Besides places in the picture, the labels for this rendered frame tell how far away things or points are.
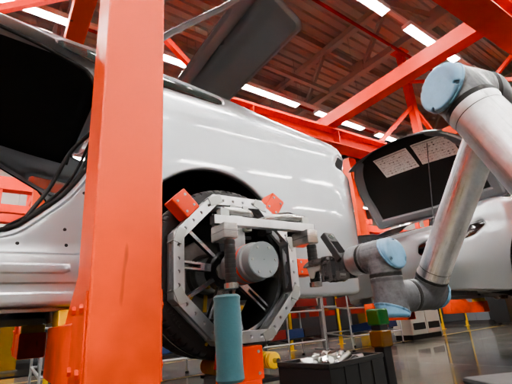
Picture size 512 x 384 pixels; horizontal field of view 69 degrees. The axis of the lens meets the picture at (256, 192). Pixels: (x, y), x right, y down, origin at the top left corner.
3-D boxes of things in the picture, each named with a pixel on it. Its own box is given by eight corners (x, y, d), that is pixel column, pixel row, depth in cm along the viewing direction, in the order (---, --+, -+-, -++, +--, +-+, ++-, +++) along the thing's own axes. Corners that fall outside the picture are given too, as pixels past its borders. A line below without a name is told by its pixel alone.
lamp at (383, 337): (381, 346, 94) (378, 329, 96) (394, 346, 91) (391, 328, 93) (370, 347, 92) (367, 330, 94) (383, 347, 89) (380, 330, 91)
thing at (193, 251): (222, 326, 164) (242, 259, 180) (231, 325, 158) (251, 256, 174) (156, 298, 152) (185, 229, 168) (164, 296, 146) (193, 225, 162)
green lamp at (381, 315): (377, 324, 96) (375, 308, 97) (390, 324, 93) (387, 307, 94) (367, 326, 94) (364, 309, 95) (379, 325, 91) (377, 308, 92)
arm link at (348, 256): (350, 243, 114) (372, 244, 119) (339, 247, 118) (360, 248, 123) (356, 273, 111) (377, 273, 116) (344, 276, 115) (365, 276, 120)
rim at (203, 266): (233, 355, 161) (264, 250, 187) (264, 356, 143) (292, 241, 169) (126, 311, 143) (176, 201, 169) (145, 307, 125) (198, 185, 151)
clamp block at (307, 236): (302, 248, 143) (301, 234, 144) (318, 243, 136) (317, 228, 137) (292, 247, 140) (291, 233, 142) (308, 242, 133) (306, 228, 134)
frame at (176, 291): (295, 337, 151) (282, 208, 169) (305, 337, 146) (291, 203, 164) (165, 351, 122) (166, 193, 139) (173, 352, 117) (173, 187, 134)
